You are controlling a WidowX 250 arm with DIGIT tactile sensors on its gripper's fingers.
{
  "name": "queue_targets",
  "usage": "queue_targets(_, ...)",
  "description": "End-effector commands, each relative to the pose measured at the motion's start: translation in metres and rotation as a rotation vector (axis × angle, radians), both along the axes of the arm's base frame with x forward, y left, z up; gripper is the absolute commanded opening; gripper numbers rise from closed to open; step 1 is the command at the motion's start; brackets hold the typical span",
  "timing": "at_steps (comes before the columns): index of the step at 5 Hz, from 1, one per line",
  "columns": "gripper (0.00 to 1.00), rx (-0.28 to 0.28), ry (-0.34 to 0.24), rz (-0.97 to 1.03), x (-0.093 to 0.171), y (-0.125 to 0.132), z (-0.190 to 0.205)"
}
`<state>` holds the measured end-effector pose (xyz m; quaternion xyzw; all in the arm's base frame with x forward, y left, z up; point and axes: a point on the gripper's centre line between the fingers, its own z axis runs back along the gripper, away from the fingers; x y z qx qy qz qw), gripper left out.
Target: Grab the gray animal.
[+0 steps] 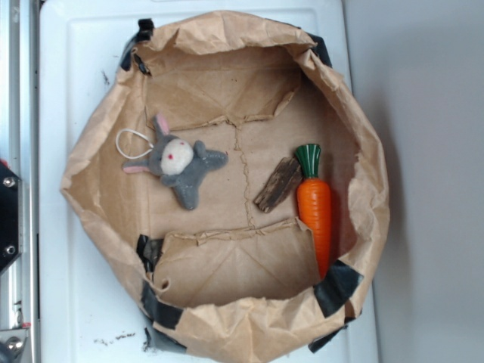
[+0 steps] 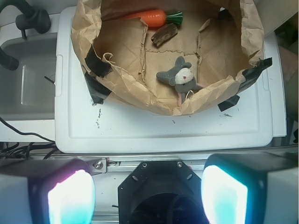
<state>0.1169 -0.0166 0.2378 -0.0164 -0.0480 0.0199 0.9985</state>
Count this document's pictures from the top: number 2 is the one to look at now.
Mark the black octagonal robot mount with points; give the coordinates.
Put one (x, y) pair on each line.
(161, 192)

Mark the brown paper bag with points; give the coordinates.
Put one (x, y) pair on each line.
(220, 38)

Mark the black tape inside bag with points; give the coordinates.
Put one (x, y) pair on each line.
(96, 65)

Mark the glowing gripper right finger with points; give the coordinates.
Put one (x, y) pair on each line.
(251, 188)

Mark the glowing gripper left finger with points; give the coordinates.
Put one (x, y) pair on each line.
(46, 192)

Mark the white plastic bin lid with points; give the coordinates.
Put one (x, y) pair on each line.
(112, 127)

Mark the black tape strip left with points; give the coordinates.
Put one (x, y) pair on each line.
(98, 92)

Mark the black tape strip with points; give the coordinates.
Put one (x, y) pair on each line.
(251, 75)
(98, 92)
(232, 101)

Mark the gray plush mouse toy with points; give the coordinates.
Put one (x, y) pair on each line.
(181, 78)

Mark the brown wood piece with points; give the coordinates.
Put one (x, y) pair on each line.
(164, 34)

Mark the orange toy carrot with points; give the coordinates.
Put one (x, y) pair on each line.
(157, 18)

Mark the gray toy sink basin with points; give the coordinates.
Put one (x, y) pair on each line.
(28, 92)

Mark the black tape strip bottom right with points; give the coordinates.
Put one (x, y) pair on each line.
(232, 101)

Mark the black toy faucet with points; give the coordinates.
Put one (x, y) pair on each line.
(30, 18)

